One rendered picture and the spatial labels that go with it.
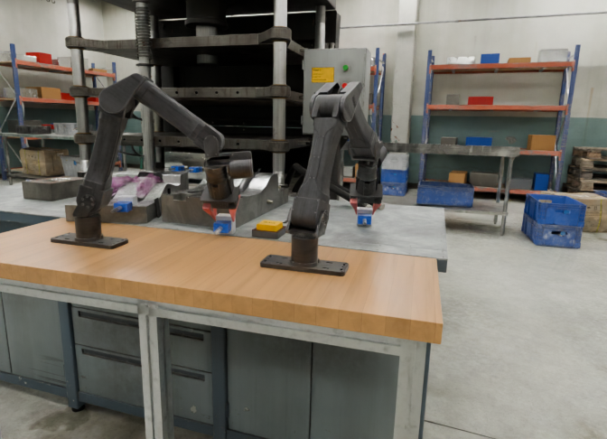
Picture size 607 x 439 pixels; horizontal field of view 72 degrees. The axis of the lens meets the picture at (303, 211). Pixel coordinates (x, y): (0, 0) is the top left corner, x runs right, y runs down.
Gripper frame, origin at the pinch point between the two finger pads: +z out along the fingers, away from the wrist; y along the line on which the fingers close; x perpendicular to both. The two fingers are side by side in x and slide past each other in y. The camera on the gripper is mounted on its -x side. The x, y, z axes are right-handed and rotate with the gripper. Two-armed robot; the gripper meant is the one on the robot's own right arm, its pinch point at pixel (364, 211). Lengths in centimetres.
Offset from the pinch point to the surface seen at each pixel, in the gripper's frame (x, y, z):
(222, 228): 22.2, 40.2, -10.8
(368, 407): 48, -4, 37
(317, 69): -88, 24, -11
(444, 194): -273, -95, 210
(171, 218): 11, 62, -3
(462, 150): -280, -105, 156
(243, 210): 6.9, 38.7, -4.3
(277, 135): -64, 41, 11
